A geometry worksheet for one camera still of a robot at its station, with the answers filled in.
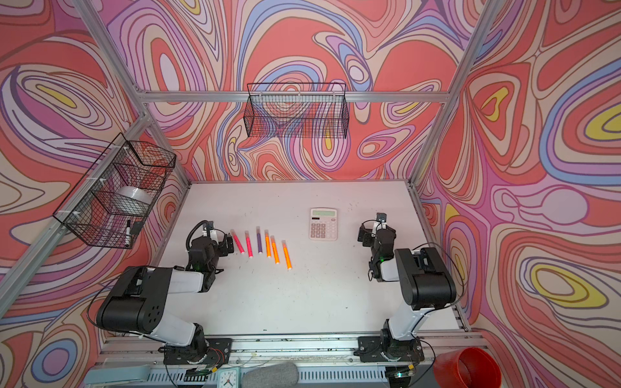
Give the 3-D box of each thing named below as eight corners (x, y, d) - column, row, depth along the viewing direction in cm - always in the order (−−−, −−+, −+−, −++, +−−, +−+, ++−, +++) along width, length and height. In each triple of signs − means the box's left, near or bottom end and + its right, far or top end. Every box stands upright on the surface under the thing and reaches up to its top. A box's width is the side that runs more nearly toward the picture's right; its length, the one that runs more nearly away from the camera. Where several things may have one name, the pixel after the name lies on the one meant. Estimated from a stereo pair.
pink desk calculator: (309, 240, 100) (309, 236, 98) (309, 211, 110) (309, 207, 108) (339, 240, 100) (339, 236, 98) (336, 211, 110) (337, 207, 108)
